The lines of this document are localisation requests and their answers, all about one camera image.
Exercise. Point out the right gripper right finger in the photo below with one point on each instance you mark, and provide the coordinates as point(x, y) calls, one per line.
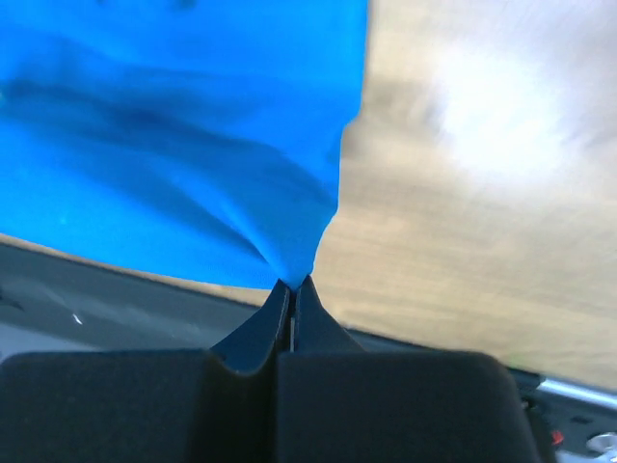
point(337, 402)

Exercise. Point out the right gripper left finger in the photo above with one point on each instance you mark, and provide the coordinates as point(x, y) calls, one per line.
point(187, 405)

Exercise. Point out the blue t shirt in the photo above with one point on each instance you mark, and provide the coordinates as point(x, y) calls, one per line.
point(194, 139)

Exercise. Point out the aluminium extrusion rail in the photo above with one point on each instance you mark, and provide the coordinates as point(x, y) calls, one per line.
point(578, 392)

